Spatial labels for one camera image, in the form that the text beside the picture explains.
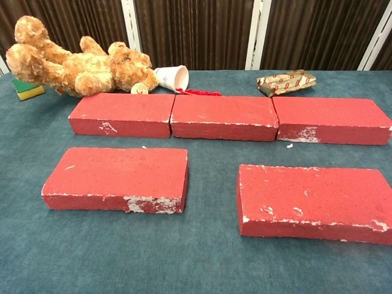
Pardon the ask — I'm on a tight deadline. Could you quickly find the red brick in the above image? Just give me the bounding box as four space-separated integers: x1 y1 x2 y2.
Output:
170 94 279 142
67 92 176 139
41 146 189 214
236 164 392 245
271 96 392 145

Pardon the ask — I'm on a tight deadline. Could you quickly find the red feather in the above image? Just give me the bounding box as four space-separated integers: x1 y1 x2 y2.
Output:
176 88 222 98

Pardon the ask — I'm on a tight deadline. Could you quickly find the white paper cup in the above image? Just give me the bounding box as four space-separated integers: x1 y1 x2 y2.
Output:
154 65 190 94

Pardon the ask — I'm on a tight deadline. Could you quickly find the gold snack packet red print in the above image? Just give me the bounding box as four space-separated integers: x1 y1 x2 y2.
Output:
256 69 317 97

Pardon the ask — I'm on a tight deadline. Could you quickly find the brown plush teddy bear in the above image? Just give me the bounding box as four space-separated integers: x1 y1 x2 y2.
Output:
5 15 159 98

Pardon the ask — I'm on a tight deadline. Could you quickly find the green yellow sponge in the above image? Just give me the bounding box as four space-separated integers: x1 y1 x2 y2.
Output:
11 78 46 101

